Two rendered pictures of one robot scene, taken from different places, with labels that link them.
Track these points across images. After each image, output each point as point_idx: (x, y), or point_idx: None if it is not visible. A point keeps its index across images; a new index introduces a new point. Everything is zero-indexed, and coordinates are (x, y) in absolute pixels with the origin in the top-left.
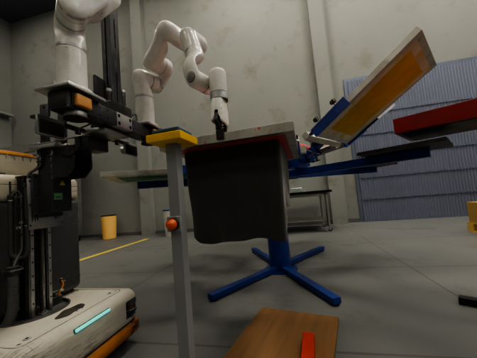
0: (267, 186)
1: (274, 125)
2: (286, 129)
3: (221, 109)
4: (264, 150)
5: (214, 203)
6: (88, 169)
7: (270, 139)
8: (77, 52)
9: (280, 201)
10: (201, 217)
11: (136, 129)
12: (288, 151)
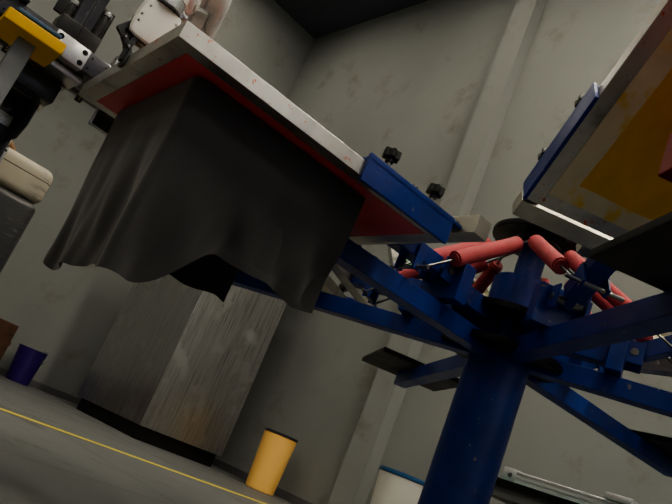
0: (144, 162)
1: (169, 32)
2: (173, 36)
3: (141, 15)
4: (175, 97)
5: (90, 194)
6: (23, 125)
7: (193, 76)
8: None
9: (136, 187)
10: (70, 219)
11: (94, 72)
12: (333, 168)
